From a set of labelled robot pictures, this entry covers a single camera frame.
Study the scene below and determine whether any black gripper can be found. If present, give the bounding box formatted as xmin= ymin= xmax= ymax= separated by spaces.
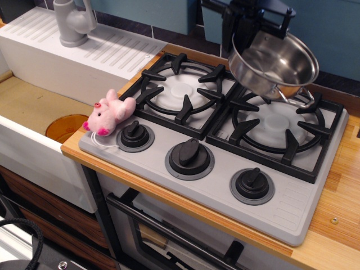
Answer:
xmin=201 ymin=1 xmax=296 ymax=53

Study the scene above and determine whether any stainless steel pan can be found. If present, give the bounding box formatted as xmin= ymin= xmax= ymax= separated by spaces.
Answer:
xmin=228 ymin=31 xmax=319 ymax=109

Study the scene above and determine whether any pink stuffed pig toy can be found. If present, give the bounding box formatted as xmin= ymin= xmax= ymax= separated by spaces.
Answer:
xmin=82 ymin=89 xmax=136 ymax=137

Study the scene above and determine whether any grey toy stove top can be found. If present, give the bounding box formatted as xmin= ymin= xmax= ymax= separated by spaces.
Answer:
xmin=78 ymin=52 xmax=350 ymax=248

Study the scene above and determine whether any black middle stove knob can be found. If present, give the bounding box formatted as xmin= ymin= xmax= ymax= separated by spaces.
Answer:
xmin=165 ymin=138 xmax=215 ymax=181

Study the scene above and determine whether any black stove knob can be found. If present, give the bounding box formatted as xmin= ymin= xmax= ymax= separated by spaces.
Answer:
xmin=230 ymin=168 xmax=275 ymax=206
xmin=116 ymin=120 xmax=155 ymax=153
xmin=165 ymin=138 xmax=215 ymax=181

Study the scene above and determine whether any black left stove knob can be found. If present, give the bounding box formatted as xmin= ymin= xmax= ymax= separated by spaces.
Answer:
xmin=116 ymin=120 xmax=155 ymax=153

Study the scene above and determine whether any black right stove knob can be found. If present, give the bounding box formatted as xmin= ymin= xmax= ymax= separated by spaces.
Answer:
xmin=230 ymin=168 xmax=275 ymax=206

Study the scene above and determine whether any black left burner grate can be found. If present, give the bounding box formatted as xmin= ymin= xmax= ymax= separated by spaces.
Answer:
xmin=120 ymin=53 xmax=242 ymax=140

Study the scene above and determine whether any black burner grate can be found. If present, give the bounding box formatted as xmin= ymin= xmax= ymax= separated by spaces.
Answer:
xmin=206 ymin=83 xmax=347 ymax=184
xmin=120 ymin=53 xmax=242 ymax=140

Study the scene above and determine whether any white left burner cap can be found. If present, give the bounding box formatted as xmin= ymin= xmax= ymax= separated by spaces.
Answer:
xmin=151 ymin=74 xmax=217 ymax=111

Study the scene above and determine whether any white burner cap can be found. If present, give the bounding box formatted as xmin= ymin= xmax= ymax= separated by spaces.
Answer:
xmin=246 ymin=102 xmax=307 ymax=149
xmin=151 ymin=74 xmax=217 ymax=111

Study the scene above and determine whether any white right burner cap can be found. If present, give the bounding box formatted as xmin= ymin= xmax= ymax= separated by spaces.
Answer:
xmin=246 ymin=102 xmax=307 ymax=149

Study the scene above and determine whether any black right burner grate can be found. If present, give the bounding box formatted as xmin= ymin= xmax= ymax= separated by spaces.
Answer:
xmin=206 ymin=83 xmax=347 ymax=184

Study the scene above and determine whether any grey toy faucet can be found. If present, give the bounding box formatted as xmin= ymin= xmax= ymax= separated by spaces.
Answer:
xmin=53 ymin=0 xmax=97 ymax=47

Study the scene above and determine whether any white toy sink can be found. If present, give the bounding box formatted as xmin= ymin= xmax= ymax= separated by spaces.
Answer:
xmin=1 ymin=7 xmax=165 ymax=213

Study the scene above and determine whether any wooden drawer front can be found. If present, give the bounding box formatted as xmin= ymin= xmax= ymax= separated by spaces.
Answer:
xmin=1 ymin=167 xmax=119 ymax=269

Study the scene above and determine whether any oven door with handle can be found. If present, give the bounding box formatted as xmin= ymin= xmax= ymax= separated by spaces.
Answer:
xmin=105 ymin=187 xmax=285 ymax=270

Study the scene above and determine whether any black braided cable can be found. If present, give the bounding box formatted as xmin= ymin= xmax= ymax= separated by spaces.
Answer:
xmin=0 ymin=218 xmax=44 ymax=270

